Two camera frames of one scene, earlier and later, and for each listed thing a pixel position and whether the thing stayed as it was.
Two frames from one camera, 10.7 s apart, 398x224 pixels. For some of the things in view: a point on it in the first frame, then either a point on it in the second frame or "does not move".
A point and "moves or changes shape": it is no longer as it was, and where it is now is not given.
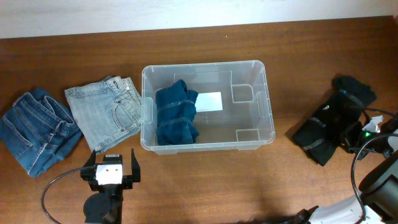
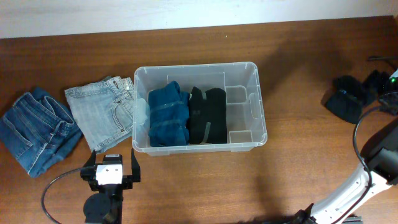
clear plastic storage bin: [206, 107] does not move
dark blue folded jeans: [39, 130] does not move
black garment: [319, 136] → [212, 109]
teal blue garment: [176, 112] moves or changes shape
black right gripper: [346, 145] → [384, 86]
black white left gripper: [130, 179] does not move
